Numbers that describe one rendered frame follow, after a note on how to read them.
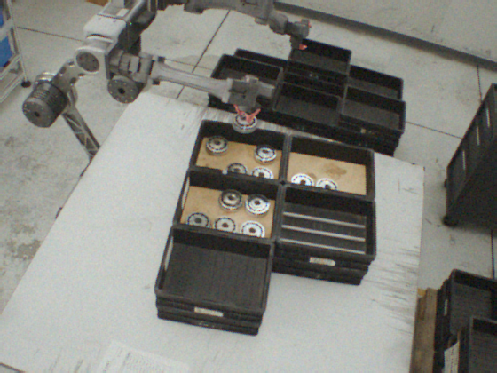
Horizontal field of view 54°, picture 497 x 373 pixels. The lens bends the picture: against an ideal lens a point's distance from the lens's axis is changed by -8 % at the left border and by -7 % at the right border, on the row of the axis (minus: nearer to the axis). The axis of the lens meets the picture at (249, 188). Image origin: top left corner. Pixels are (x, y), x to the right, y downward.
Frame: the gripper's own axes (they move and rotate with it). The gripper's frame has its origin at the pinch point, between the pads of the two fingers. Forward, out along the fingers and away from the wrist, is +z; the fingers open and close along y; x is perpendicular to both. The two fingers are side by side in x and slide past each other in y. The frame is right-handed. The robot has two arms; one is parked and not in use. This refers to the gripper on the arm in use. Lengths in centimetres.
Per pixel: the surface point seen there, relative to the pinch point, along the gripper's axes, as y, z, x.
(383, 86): 19, 63, -158
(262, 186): -24.4, 14.7, 10.3
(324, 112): 25, 64, -100
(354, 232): -62, 22, -9
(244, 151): -0.3, 21.2, -2.3
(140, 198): 15, 35, 45
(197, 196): -8.0, 21.9, 31.1
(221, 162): 1.0, 21.4, 10.4
